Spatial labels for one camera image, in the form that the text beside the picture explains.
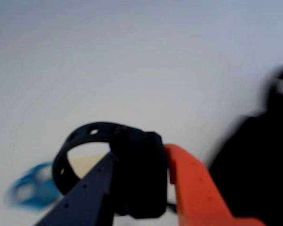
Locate blue handled scissors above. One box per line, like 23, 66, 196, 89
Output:
4, 161, 64, 209

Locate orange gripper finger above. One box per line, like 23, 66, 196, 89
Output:
164, 143, 267, 226

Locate black smartwatch band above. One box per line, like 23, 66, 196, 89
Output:
51, 121, 168, 219

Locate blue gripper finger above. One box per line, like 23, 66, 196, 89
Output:
34, 150, 120, 226

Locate beige masking tape piece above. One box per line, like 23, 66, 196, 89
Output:
68, 153, 111, 179

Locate black fabric bag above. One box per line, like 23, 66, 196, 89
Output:
206, 65, 283, 226

